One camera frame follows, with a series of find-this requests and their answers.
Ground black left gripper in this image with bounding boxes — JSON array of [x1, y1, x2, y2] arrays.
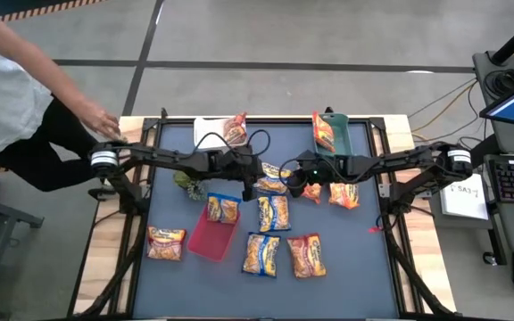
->
[[214, 145, 265, 202]]

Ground blue-grey table mat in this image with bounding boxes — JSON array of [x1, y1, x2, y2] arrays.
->
[[131, 120, 401, 320]]

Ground white labelled paper box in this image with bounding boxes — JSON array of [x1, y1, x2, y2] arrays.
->
[[439, 172, 490, 221]]

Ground yellow floor cable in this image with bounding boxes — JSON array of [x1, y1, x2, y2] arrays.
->
[[410, 79, 479, 135]]

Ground red Maruchan noodle pack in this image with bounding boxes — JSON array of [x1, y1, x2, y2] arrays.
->
[[286, 233, 327, 280], [222, 111, 249, 147], [145, 226, 187, 262]]

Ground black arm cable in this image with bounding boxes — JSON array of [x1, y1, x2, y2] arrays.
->
[[193, 128, 272, 157], [278, 156, 306, 191]]

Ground small green artificial plant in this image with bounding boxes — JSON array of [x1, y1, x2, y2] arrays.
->
[[172, 170, 211, 202]]

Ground white plastic bin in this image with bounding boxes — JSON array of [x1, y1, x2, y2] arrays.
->
[[193, 114, 248, 152]]

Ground coiled black cable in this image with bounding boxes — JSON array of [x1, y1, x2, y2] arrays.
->
[[483, 68, 514, 102]]

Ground grey floor cable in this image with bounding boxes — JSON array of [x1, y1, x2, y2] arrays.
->
[[407, 78, 477, 120]]

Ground black metal table frame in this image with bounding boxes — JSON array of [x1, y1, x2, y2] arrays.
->
[[67, 106, 459, 321]]

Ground person's left hand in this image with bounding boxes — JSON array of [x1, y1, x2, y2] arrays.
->
[[78, 98, 123, 142]]

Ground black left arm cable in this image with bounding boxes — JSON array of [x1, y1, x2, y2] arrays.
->
[[193, 128, 272, 157]]

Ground pink plastic bin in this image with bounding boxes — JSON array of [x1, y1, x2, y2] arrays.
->
[[187, 202, 243, 263]]

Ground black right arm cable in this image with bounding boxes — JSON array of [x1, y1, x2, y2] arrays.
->
[[278, 156, 306, 191]]

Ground teal plastic bin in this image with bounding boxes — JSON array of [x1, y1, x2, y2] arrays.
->
[[312, 112, 355, 158]]

